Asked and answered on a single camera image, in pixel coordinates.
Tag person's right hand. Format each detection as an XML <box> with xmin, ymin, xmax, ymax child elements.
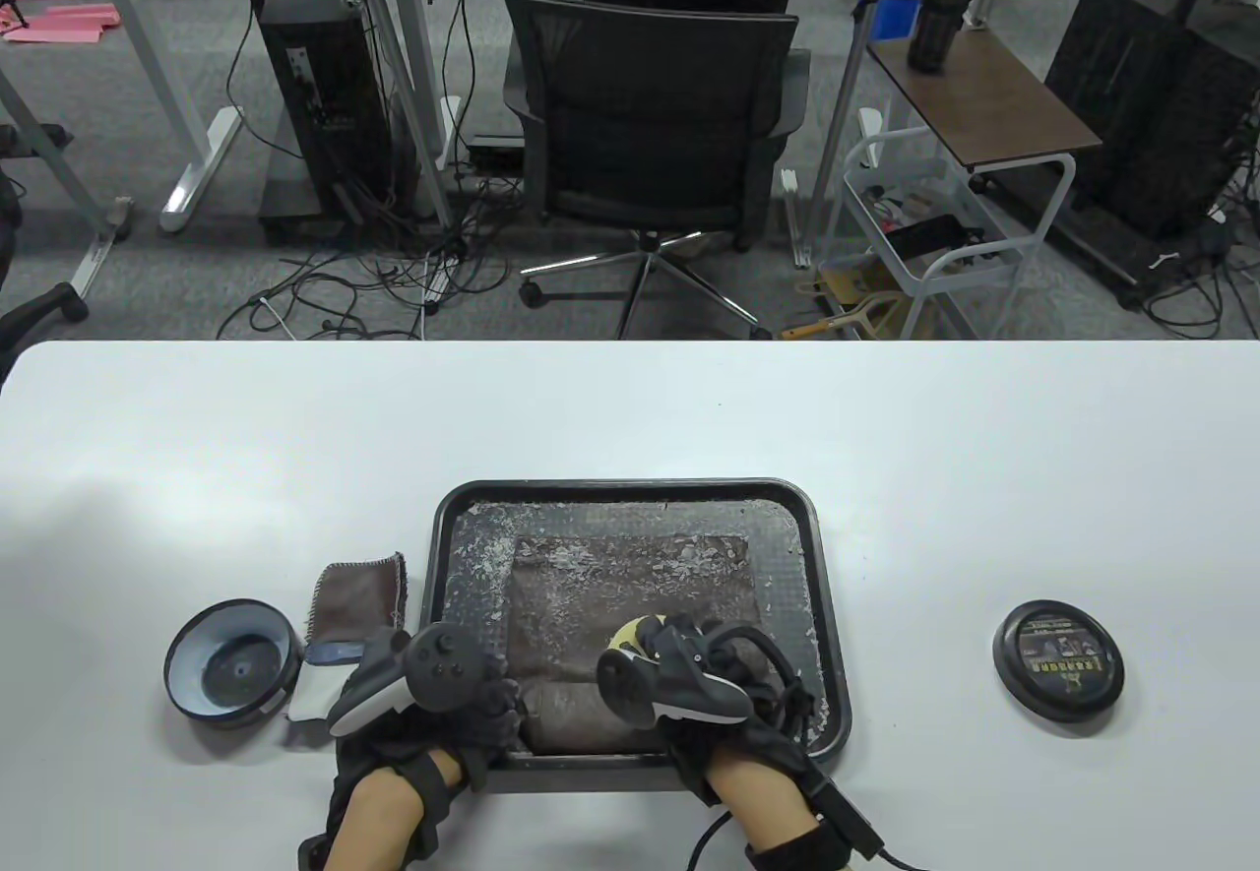
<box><xmin>635</xmin><ymin>613</ymin><xmax>820</xmax><ymax>808</ymax></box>

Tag person's left hand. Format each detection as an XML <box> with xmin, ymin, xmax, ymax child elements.
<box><xmin>335</xmin><ymin>679</ymin><xmax>525</xmax><ymax>793</ymax></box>

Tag black round hand tracker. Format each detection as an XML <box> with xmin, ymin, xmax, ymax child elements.
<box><xmin>327</xmin><ymin>623</ymin><xmax>490</xmax><ymax>740</ymax></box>
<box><xmin>596</xmin><ymin>620</ymin><xmax>756</xmax><ymax>728</ymax></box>

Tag brown microfibre cloth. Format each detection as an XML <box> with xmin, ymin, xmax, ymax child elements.
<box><xmin>285</xmin><ymin>551</ymin><xmax>408</xmax><ymax>724</ymax></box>

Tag yellow round sponge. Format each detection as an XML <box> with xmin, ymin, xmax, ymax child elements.
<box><xmin>604</xmin><ymin>615</ymin><xmax>658</xmax><ymax>662</ymax></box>

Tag black plastic tray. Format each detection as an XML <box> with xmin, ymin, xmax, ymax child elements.
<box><xmin>407</xmin><ymin>477</ymin><xmax>852</xmax><ymax>793</ymax></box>

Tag brown leather bag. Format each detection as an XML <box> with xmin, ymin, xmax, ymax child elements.
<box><xmin>504</xmin><ymin>534</ymin><xmax>761</xmax><ymax>754</ymax></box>

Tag black leather care cream jar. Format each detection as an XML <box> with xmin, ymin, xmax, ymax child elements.
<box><xmin>162</xmin><ymin>598</ymin><xmax>304</xmax><ymax>730</ymax></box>

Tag black round jar lid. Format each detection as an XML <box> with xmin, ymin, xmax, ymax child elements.
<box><xmin>992</xmin><ymin>600</ymin><xmax>1125</xmax><ymax>724</ymax></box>

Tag person's right forearm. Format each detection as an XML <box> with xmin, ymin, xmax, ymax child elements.
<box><xmin>704</xmin><ymin>748</ymin><xmax>825</xmax><ymax>857</ymax></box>

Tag person's left forearm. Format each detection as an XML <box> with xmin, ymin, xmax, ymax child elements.
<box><xmin>320</xmin><ymin>748</ymin><xmax>466</xmax><ymax>871</ymax></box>

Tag white power strip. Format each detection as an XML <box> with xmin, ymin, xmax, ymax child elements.
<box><xmin>418</xmin><ymin>256</ymin><xmax>464</xmax><ymax>311</ymax></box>

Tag cardboard box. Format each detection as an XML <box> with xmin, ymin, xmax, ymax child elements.
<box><xmin>817</xmin><ymin>261</ymin><xmax>936</xmax><ymax>341</ymax></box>

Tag white metal trolley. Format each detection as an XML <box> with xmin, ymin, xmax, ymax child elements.
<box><xmin>817</xmin><ymin>108</ymin><xmax>1079</xmax><ymax>341</ymax></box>

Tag flat black device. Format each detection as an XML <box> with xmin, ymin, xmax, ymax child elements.
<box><xmin>886</xmin><ymin>215</ymin><xmax>985</xmax><ymax>262</ymax></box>

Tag black computer tower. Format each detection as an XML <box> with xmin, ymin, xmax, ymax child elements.
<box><xmin>258</xmin><ymin>0</ymin><xmax>395</xmax><ymax>242</ymax></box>

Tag black mesh office chair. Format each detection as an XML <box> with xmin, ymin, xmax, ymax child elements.
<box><xmin>504</xmin><ymin>0</ymin><xmax>811</xmax><ymax>341</ymax></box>

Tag brown wooden trolley top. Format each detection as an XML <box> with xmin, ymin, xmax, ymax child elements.
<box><xmin>866</xmin><ymin>25</ymin><xmax>1103</xmax><ymax>173</ymax></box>

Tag white desk leg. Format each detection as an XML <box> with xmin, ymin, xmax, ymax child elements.
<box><xmin>0</xmin><ymin>64</ymin><xmax>136</xmax><ymax>299</ymax></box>

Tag black water bottle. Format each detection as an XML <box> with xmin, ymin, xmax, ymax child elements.
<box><xmin>907</xmin><ymin>0</ymin><xmax>977</xmax><ymax>75</ymax></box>

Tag black equipment case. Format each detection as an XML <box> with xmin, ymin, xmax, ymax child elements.
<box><xmin>984</xmin><ymin>0</ymin><xmax>1260</xmax><ymax>311</ymax></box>

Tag dark desk with white legs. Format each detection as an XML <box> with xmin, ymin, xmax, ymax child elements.
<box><xmin>0</xmin><ymin>0</ymin><xmax>301</xmax><ymax>234</ymax></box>

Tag pink sheets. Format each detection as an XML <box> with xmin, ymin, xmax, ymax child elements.
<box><xmin>0</xmin><ymin>5</ymin><xmax>121</xmax><ymax>45</ymax></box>

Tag black wrist strap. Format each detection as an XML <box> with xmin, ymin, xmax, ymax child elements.
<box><xmin>297</xmin><ymin>748</ymin><xmax>449</xmax><ymax>871</ymax></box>
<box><xmin>743</xmin><ymin>778</ymin><xmax>884</xmax><ymax>871</ymax></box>

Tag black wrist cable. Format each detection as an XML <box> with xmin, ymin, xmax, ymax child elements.
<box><xmin>686</xmin><ymin>807</ymin><xmax>928</xmax><ymax>871</ymax></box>

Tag wooden handle brush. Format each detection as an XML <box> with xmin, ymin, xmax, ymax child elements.
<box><xmin>781</xmin><ymin>295</ymin><xmax>887</xmax><ymax>341</ymax></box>

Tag tangled black floor cables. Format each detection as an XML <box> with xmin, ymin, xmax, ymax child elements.
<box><xmin>217</xmin><ymin>231</ymin><xmax>513</xmax><ymax>341</ymax></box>

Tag black cable bundle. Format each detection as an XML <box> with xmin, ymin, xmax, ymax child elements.
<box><xmin>1142</xmin><ymin>123</ymin><xmax>1260</xmax><ymax>341</ymax></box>

